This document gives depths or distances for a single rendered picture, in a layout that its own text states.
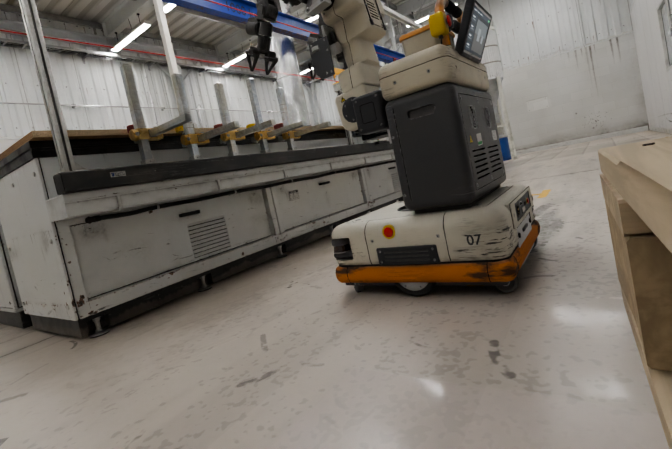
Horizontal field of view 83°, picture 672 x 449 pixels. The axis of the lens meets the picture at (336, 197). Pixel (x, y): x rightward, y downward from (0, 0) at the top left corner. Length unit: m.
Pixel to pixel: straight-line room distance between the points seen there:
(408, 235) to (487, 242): 0.26
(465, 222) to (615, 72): 11.00
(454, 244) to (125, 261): 1.52
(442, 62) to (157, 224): 1.59
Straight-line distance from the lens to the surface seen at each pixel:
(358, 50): 1.66
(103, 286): 2.06
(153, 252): 2.15
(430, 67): 1.29
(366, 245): 1.41
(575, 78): 12.11
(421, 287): 1.37
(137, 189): 1.88
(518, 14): 12.57
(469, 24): 1.44
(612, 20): 12.31
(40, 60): 1.88
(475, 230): 1.23
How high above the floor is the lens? 0.47
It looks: 3 degrees down
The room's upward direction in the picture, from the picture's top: 12 degrees counter-clockwise
